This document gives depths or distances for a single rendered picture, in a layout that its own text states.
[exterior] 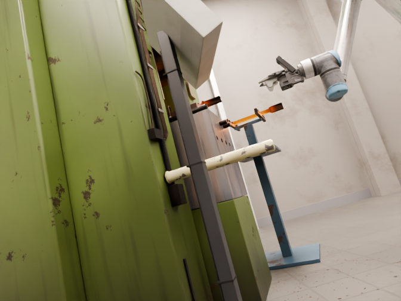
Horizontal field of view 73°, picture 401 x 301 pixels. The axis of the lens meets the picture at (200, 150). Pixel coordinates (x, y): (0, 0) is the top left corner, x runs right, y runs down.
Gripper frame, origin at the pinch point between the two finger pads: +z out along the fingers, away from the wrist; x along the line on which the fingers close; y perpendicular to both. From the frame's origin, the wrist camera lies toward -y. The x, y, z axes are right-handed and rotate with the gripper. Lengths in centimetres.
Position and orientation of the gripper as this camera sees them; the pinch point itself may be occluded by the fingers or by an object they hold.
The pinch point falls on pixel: (261, 82)
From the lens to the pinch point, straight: 148.6
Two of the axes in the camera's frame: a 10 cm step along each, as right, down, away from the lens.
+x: 3.3, 1.0, 9.4
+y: 2.5, 9.5, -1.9
